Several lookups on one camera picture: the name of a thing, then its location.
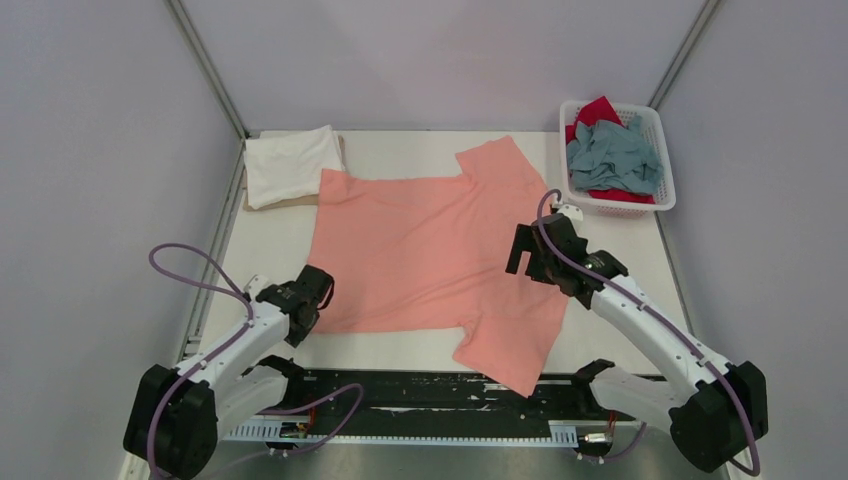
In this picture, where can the salmon pink t shirt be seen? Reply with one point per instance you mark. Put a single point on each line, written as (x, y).
(431, 253)

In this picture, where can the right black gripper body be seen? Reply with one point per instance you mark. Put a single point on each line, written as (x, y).
(550, 268)

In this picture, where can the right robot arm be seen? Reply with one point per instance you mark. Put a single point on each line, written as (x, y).
(712, 409)

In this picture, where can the white plastic basket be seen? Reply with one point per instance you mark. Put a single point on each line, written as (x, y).
(653, 132)

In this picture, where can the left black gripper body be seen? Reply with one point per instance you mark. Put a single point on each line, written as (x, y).
(300, 332)

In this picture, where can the left aluminium frame post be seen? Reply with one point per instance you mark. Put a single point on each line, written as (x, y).
(192, 37)

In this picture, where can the grey blue t shirt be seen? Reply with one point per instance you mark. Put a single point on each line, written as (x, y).
(608, 156)

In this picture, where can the folded white t shirt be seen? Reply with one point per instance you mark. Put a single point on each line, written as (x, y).
(291, 166)

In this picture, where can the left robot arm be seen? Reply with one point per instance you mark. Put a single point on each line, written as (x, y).
(181, 413)

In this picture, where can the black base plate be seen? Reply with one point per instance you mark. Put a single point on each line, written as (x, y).
(441, 405)

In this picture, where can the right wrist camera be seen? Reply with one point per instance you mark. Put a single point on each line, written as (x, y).
(574, 213)

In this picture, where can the right aluminium frame post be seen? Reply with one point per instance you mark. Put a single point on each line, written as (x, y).
(700, 25)

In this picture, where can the aluminium frame post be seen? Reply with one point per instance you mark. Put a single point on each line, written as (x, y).
(192, 37)
(700, 25)

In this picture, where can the red t shirt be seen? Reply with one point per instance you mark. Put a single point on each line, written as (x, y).
(601, 109)

